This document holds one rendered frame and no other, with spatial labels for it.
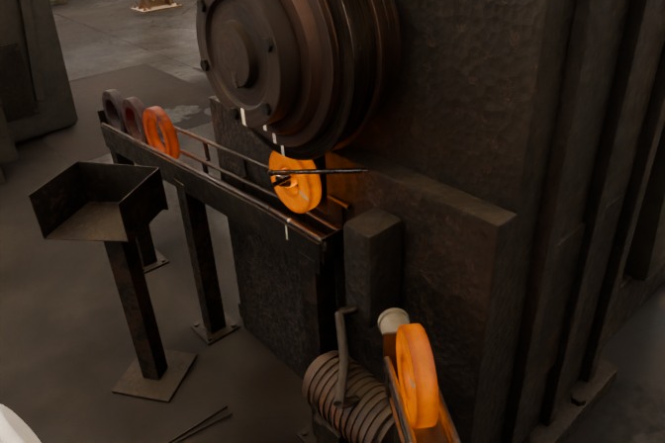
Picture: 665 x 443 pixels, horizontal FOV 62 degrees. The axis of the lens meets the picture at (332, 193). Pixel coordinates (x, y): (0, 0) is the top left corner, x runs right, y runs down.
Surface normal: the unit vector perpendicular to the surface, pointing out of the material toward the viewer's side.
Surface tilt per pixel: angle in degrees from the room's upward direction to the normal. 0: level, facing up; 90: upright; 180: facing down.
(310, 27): 70
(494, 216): 0
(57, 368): 0
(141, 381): 0
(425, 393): 62
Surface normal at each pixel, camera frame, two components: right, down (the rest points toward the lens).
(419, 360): 0.01, -0.54
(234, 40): -0.75, 0.35
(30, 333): -0.04, -0.87
